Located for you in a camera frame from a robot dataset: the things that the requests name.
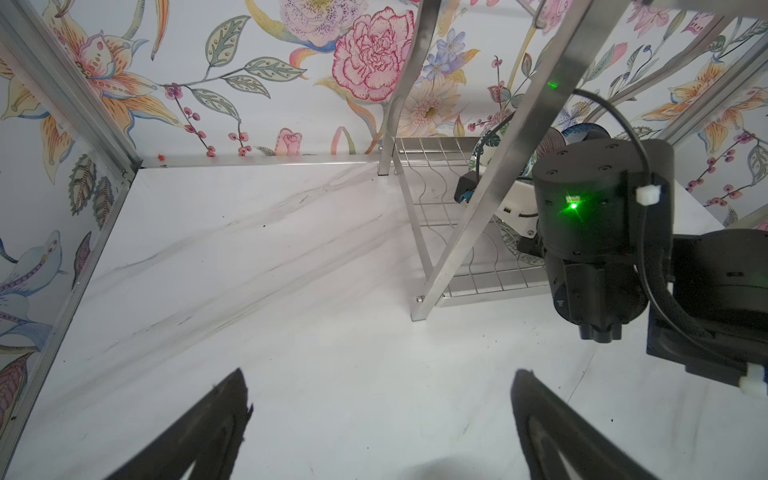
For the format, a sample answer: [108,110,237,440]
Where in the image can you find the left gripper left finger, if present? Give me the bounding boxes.
[109,369,252,479]

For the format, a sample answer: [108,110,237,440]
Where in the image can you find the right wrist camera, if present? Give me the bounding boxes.
[454,171,480,204]

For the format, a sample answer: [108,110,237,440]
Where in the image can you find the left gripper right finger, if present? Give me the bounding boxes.
[511,369,654,479]

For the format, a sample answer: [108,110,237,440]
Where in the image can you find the green leaf pattern bowl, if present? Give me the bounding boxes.
[469,127,538,181]

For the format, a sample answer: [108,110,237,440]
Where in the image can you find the steel two-tier dish rack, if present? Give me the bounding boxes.
[378,1,767,322]

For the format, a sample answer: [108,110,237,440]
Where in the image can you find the green white patterned bowl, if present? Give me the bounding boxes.
[495,218,544,266]

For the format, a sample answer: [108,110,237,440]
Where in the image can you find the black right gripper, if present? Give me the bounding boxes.
[494,178,544,257]

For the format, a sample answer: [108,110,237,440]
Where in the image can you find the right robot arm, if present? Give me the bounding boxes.
[523,139,767,397]

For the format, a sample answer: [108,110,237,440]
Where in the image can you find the left aluminium corner post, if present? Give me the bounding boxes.
[0,0,145,181]

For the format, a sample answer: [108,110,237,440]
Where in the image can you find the blue floral bowl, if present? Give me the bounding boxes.
[562,123,611,145]

